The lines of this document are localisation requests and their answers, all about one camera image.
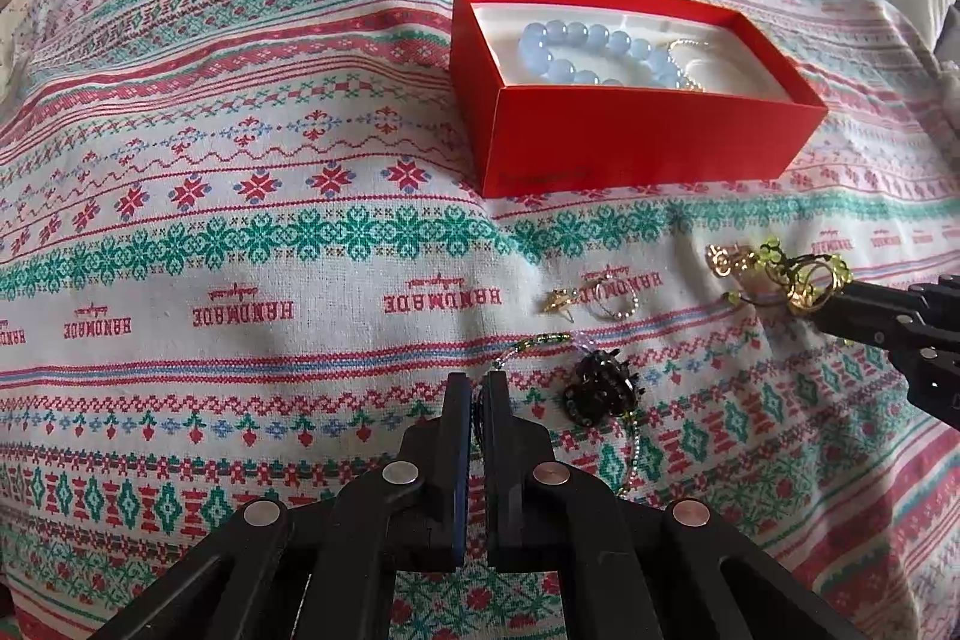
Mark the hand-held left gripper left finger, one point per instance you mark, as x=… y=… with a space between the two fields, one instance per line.
x=459 y=430

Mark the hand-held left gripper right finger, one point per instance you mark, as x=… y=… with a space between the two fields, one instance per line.
x=491 y=430

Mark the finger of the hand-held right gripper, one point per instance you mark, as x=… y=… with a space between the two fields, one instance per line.
x=922 y=355
x=900 y=304

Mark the gold stud earring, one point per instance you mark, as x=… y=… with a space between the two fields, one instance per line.
x=559 y=301

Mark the gold hoop earring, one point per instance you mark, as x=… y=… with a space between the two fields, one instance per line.
x=602 y=313

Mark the ornate gold charm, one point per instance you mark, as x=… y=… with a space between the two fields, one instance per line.
x=724 y=259

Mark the red cardboard box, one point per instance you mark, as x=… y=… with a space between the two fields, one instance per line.
x=637 y=138

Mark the patterned red green blanket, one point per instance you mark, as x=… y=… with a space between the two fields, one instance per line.
x=262 y=197

